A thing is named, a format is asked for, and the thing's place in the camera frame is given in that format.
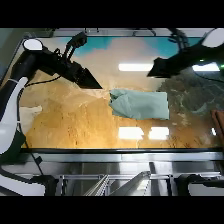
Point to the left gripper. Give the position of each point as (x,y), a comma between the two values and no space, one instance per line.
(71,71)

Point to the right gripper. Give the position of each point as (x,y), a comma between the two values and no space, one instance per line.
(170,66)

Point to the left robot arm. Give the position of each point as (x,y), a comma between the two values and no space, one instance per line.
(13,96)

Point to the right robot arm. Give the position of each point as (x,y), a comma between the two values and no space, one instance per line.
(203,50)

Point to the pale green shirt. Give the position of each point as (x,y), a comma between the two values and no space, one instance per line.
(140,105)

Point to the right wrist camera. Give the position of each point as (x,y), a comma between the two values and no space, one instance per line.
(180,39)

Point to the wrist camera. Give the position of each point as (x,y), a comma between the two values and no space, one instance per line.
(77,40)
(180,39)

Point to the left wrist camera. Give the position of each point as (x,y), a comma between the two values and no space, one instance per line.
(77,40)

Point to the silver frame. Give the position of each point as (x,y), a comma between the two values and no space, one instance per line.
(100,158)

